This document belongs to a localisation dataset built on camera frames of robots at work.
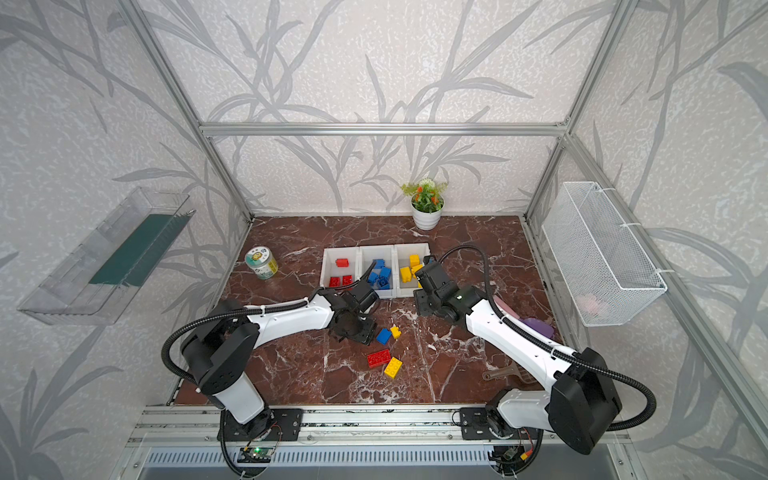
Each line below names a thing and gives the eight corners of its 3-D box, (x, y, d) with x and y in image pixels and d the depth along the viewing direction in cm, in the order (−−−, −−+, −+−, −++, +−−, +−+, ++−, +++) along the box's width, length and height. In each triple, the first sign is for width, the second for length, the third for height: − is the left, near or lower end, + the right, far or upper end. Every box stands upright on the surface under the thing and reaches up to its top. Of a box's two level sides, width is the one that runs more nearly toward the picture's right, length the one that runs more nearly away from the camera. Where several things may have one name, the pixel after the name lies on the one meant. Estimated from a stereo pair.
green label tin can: (251, 279, 104) (240, 265, 97) (258, 261, 109) (248, 246, 102) (274, 279, 104) (265, 265, 97) (280, 261, 109) (272, 246, 102)
